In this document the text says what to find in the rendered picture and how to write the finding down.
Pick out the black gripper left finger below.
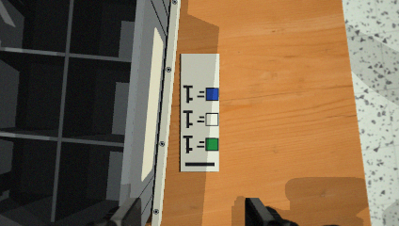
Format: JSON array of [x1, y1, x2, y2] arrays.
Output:
[[85, 198, 141, 226]]

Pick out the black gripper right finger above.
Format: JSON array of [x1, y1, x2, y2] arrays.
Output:
[[245, 198, 299, 226]]

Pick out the dark grey plastic crate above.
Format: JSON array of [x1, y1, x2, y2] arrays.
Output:
[[0, 0, 170, 226]]

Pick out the white paper pick list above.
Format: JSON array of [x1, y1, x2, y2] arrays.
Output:
[[181, 54, 219, 171]]

